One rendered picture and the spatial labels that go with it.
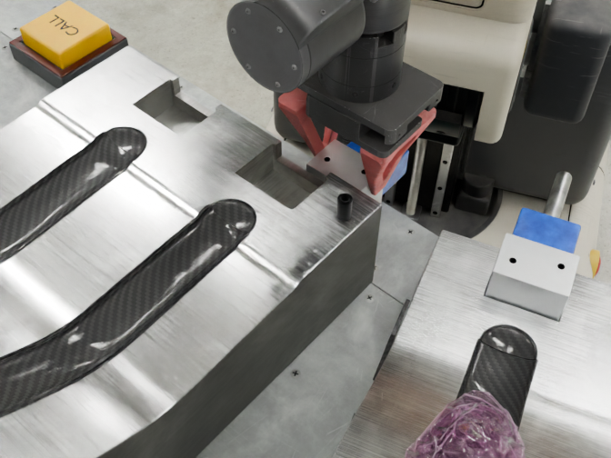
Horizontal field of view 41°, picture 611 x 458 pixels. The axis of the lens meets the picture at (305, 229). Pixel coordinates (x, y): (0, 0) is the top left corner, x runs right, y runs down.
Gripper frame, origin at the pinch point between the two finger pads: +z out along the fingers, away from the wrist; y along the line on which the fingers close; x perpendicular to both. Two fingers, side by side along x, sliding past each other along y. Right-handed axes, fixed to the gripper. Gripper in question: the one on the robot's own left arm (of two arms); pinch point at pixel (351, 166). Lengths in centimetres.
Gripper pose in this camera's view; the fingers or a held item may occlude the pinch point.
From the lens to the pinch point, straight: 64.1
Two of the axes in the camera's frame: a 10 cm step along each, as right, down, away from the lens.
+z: -0.2, 6.4, 7.7
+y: 7.7, 5.0, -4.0
